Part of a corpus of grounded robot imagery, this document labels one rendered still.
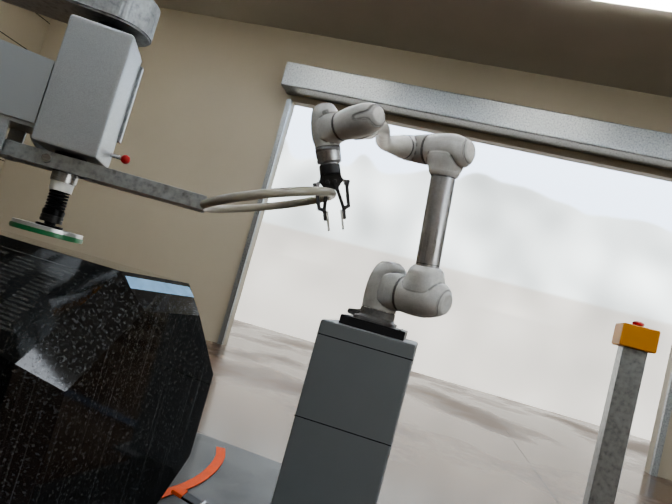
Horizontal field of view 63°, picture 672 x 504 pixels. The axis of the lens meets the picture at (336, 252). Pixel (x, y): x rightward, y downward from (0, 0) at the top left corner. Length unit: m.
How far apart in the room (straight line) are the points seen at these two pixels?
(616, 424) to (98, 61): 2.10
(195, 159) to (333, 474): 5.47
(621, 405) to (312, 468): 1.16
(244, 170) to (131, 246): 1.73
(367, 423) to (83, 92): 1.55
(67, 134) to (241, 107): 5.40
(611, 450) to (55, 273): 1.85
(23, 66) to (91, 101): 0.22
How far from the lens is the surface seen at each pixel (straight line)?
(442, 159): 2.25
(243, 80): 7.35
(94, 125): 1.91
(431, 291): 2.20
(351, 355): 2.23
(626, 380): 2.20
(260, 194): 1.73
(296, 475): 2.34
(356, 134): 1.86
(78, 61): 1.98
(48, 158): 1.96
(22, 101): 1.99
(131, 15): 2.02
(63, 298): 1.48
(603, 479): 2.22
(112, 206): 7.60
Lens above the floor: 0.90
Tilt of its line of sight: 5 degrees up
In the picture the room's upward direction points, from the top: 15 degrees clockwise
